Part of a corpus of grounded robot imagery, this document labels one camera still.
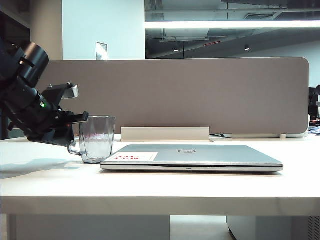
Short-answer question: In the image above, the silver closed laptop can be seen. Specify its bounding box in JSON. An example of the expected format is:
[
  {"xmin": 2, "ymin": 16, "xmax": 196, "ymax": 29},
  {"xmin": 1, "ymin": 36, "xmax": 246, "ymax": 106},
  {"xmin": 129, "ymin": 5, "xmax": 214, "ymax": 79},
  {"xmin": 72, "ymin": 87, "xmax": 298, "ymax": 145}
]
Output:
[{"xmin": 99, "ymin": 144, "xmax": 284, "ymax": 173}]

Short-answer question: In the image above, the grey fabric desk divider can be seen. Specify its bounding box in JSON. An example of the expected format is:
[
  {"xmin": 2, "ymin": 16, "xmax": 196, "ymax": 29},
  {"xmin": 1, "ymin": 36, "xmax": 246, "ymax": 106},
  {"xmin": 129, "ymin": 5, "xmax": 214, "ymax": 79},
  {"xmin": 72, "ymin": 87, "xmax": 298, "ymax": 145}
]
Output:
[{"xmin": 37, "ymin": 57, "xmax": 310, "ymax": 139}]

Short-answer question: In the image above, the white desk support panel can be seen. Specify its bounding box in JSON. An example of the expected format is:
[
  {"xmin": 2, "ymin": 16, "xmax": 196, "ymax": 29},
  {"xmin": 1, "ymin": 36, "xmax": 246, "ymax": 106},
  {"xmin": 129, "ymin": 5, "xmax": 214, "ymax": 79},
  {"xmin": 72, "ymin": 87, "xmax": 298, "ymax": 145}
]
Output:
[{"xmin": 6, "ymin": 214, "xmax": 171, "ymax": 240}]

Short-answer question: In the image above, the long ceiling light strip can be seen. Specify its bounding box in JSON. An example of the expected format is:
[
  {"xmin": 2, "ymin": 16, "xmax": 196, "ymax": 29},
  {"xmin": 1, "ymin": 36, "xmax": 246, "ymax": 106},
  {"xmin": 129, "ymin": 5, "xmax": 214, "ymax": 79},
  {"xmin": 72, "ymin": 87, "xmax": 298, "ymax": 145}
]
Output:
[{"xmin": 144, "ymin": 20, "xmax": 320, "ymax": 30}]

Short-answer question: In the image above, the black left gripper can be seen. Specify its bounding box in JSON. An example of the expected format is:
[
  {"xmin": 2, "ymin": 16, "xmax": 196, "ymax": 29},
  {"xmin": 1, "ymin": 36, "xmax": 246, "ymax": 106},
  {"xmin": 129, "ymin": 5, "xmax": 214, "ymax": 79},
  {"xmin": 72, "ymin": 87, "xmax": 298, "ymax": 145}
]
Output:
[{"xmin": 24, "ymin": 91, "xmax": 90, "ymax": 148}]

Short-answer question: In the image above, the clear glass cup with handle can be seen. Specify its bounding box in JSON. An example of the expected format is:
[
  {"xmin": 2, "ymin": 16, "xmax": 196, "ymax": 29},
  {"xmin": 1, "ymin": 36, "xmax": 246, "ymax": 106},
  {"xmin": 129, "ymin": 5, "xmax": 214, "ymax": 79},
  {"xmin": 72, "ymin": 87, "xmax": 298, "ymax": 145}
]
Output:
[{"xmin": 67, "ymin": 115, "xmax": 117, "ymax": 165}]

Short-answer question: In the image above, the small wall poster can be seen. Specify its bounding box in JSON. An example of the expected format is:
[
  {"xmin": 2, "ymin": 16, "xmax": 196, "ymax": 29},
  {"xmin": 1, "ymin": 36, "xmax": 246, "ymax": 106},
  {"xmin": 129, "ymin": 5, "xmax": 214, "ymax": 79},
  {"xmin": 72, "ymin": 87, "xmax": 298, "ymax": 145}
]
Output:
[{"xmin": 95, "ymin": 41, "xmax": 109, "ymax": 61}]

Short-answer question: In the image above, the black office equipment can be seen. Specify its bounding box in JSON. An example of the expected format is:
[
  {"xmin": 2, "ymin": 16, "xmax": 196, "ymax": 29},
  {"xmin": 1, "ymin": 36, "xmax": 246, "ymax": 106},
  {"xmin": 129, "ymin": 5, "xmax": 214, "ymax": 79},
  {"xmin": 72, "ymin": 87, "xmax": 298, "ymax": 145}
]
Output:
[{"xmin": 307, "ymin": 84, "xmax": 320, "ymax": 119}]

